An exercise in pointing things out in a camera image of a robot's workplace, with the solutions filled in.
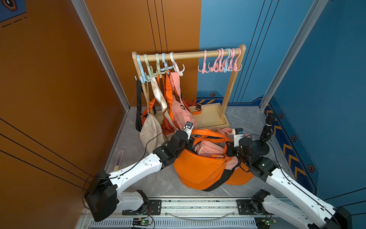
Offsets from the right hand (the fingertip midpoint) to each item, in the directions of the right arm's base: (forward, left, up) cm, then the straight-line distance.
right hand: (226, 142), depth 79 cm
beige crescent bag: (+12, +42, +1) cm, 44 cm away
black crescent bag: (-15, +1, -13) cm, 19 cm away
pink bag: (+15, +24, +8) cm, 30 cm away
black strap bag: (+14, +53, 0) cm, 55 cm away
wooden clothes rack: (+33, +5, -15) cm, 37 cm away
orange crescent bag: (-14, +15, -4) cm, 21 cm away
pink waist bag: (+3, +10, -12) cm, 16 cm away
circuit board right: (-34, -17, -20) cm, 43 cm away
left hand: (+5, +20, +4) cm, 20 cm away
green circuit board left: (-35, +46, -19) cm, 61 cm away
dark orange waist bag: (+39, +14, -10) cm, 43 cm away
